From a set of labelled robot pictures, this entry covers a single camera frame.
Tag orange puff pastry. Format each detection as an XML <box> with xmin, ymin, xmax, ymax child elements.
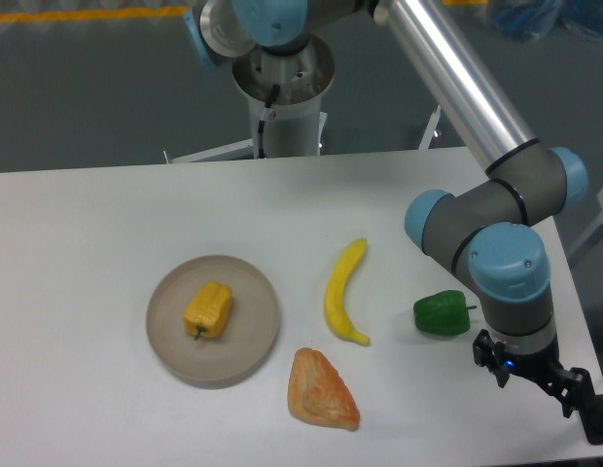
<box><xmin>287</xmin><ymin>347</ymin><xmax>361</xmax><ymax>431</ymax></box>

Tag white metal frame bar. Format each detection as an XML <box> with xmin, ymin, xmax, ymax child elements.
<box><xmin>418</xmin><ymin>105</ymin><xmax>442</xmax><ymax>151</ymax></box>

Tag yellow banana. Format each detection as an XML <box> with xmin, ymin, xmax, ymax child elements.
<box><xmin>324</xmin><ymin>237</ymin><xmax>371</xmax><ymax>346</ymax></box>

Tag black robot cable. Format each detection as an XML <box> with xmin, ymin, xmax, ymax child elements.
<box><xmin>256</xmin><ymin>84</ymin><xmax>282</xmax><ymax>160</ymax></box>

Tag green bell pepper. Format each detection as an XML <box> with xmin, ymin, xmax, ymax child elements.
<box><xmin>412</xmin><ymin>290</ymin><xmax>476</xmax><ymax>336</ymax></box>

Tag yellow bell pepper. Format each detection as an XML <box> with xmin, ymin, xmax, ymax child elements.
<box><xmin>183</xmin><ymin>281</ymin><xmax>232</xmax><ymax>340</ymax></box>

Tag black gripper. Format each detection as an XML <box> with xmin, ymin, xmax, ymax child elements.
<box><xmin>473</xmin><ymin>330</ymin><xmax>596</xmax><ymax>418</ymax></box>

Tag beige round plate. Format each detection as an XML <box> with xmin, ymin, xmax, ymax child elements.
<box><xmin>146</xmin><ymin>255</ymin><xmax>280</xmax><ymax>388</ymax></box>

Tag blue plastic bags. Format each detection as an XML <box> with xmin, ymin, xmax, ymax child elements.
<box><xmin>483</xmin><ymin>0</ymin><xmax>603</xmax><ymax>42</ymax></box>

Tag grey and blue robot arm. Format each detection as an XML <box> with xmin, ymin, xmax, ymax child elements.
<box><xmin>184</xmin><ymin>1</ymin><xmax>597</xmax><ymax>418</ymax></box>

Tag black device at table edge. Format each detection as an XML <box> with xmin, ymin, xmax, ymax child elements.
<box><xmin>579</xmin><ymin>386</ymin><xmax>603</xmax><ymax>446</ymax></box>

